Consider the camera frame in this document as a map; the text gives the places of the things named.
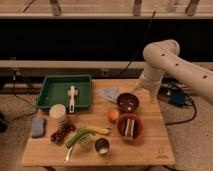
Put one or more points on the green cucumber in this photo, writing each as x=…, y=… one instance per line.
x=77, y=136

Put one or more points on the silver fork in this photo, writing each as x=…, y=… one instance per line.
x=69, y=154

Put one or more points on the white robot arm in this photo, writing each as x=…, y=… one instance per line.
x=163, y=57

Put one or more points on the light blue cloth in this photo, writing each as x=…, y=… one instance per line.
x=109, y=94

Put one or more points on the dark brown bowl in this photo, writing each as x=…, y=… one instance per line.
x=127, y=102

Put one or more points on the orange fruit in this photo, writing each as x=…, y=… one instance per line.
x=113, y=115

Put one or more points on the green plastic tray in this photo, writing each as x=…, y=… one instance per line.
x=54, y=90

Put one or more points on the white brush in tray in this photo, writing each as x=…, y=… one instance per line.
x=72, y=92

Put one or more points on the yellow banana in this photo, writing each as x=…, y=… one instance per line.
x=99, y=130

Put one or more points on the orange bowl with items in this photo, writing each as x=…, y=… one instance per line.
x=130, y=128

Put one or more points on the white cylindrical cup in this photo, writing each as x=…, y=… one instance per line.
x=58, y=112

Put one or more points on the small green cup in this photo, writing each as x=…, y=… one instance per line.
x=85, y=140

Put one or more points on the metal cup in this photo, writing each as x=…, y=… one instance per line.
x=102, y=146

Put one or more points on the dark red grape bunch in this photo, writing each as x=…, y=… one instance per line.
x=62, y=132

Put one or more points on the blue power adapter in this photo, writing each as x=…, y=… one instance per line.
x=177, y=98

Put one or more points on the blue sponge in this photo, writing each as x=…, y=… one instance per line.
x=38, y=127

